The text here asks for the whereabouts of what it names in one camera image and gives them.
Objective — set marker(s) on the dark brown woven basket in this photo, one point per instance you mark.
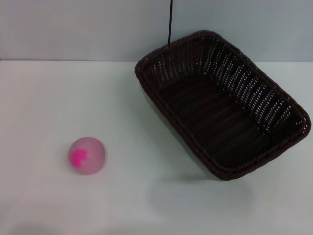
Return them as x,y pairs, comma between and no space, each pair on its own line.
210,122

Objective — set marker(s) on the translucent pink ball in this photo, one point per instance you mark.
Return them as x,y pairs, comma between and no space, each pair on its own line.
87,155

